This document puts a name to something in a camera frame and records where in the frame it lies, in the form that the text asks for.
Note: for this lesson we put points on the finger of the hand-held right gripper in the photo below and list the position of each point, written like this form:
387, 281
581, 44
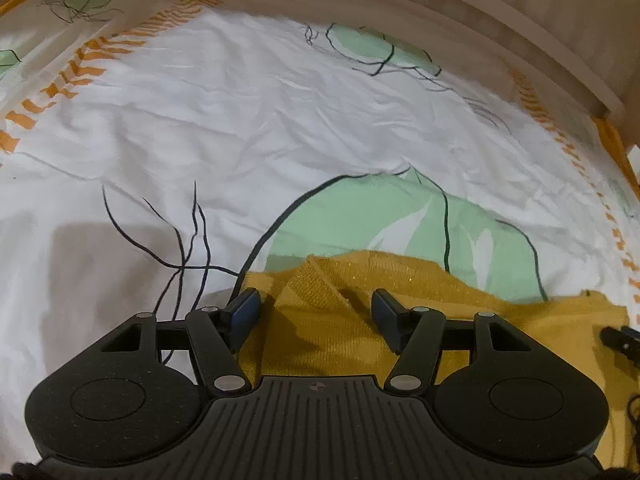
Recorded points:
622, 340

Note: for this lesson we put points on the mustard yellow long-sleeved sweater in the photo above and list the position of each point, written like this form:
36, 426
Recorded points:
320, 340

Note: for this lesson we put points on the white leaf-printed bed sheet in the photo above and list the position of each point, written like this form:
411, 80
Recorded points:
210, 110

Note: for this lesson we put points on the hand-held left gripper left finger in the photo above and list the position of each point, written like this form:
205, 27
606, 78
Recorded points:
245, 312

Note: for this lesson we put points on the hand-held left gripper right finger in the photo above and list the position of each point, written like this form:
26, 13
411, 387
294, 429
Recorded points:
385, 316

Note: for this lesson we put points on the wooden bed frame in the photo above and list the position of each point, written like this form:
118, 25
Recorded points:
450, 0

